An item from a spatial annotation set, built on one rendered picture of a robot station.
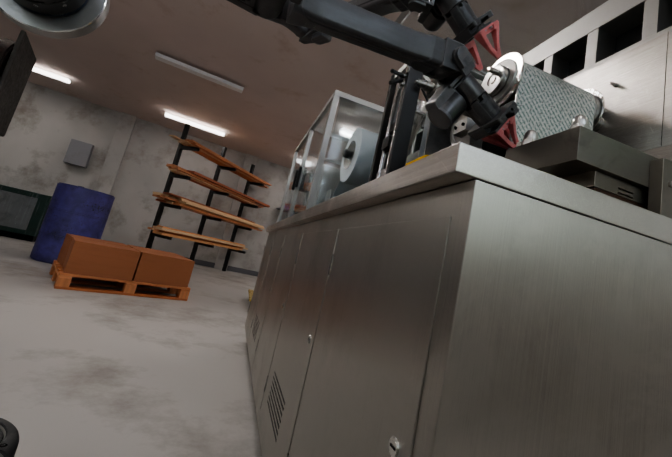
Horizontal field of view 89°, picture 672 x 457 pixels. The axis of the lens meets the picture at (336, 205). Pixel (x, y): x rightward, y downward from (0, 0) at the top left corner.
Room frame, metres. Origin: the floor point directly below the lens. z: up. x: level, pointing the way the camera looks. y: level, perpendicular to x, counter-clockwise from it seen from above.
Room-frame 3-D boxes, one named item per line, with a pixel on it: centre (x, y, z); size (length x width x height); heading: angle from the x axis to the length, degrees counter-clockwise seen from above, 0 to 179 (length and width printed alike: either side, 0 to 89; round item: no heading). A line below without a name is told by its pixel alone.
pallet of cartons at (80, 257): (3.74, 2.01, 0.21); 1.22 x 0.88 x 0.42; 126
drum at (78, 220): (4.48, 3.21, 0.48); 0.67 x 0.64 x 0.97; 20
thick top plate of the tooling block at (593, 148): (0.64, -0.53, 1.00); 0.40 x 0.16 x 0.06; 105
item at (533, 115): (0.75, -0.46, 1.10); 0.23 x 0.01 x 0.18; 105
